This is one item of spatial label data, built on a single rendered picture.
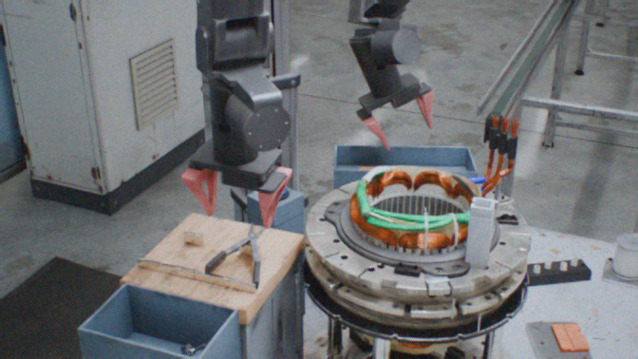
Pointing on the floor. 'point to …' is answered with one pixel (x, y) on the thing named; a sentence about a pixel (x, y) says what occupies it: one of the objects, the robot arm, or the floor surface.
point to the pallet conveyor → (560, 21)
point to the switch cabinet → (103, 95)
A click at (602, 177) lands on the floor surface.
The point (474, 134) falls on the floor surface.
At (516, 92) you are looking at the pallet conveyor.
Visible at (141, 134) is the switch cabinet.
